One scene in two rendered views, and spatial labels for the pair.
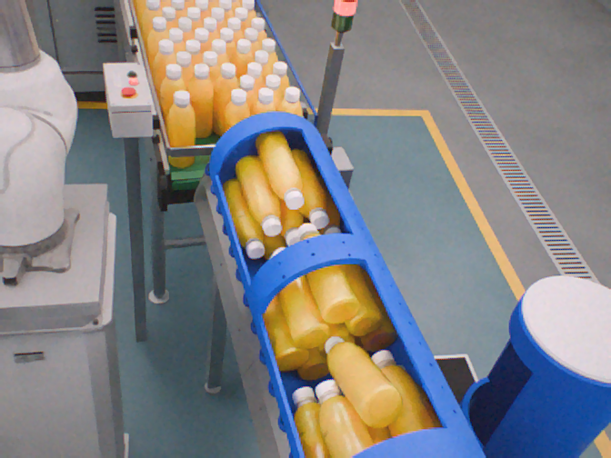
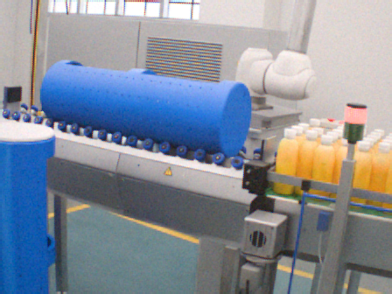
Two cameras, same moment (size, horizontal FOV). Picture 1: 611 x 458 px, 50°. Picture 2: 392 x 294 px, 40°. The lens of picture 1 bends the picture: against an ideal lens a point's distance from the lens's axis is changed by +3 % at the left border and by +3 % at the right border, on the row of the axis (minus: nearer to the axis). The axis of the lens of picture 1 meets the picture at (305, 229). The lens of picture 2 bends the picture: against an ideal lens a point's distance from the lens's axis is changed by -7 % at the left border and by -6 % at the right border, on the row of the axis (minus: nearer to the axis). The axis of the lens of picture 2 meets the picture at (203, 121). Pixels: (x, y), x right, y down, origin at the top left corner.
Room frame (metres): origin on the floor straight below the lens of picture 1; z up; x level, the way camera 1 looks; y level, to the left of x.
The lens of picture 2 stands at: (2.78, -1.26, 1.43)
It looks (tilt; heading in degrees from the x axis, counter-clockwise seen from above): 10 degrees down; 141
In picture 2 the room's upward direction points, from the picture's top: 5 degrees clockwise
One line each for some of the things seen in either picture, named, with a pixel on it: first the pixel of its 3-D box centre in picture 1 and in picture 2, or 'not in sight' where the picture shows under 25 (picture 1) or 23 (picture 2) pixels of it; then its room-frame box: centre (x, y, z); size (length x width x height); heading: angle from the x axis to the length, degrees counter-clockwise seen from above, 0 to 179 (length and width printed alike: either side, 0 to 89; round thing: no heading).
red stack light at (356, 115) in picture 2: (345, 4); (355, 115); (1.86, 0.01, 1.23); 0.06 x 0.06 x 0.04
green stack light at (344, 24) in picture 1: (342, 19); (353, 130); (1.86, 0.01, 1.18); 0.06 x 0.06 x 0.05
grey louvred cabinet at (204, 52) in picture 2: not in sight; (153, 111); (-0.89, 1.16, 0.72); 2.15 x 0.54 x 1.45; 18
